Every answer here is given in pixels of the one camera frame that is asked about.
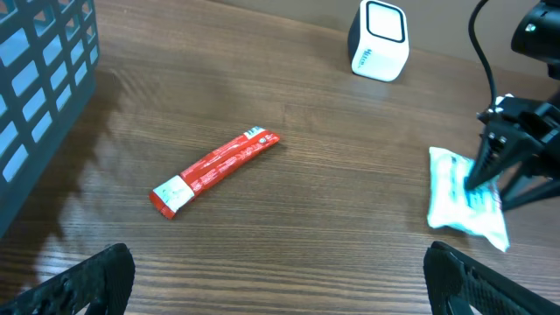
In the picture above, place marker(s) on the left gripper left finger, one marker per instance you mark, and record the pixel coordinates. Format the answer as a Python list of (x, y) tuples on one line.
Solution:
[(102, 284)]

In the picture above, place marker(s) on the teal tissue packet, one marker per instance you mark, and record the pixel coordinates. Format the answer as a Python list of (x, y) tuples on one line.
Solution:
[(476, 212)]

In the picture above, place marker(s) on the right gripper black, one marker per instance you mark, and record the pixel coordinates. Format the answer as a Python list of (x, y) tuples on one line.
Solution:
[(515, 130)]

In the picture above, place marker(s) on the red stick snack packet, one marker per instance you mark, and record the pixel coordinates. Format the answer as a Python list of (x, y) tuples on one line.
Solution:
[(181, 189)]

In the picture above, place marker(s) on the white barcode scanner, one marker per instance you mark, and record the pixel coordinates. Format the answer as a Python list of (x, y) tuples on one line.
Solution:
[(378, 41)]

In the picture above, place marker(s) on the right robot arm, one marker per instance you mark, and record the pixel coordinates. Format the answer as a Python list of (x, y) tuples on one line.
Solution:
[(537, 37)]

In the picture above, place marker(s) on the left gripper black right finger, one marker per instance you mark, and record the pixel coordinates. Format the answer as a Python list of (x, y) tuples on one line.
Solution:
[(458, 284)]

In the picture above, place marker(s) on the grey plastic shopping basket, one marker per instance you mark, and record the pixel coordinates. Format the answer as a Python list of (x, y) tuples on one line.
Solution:
[(49, 52)]

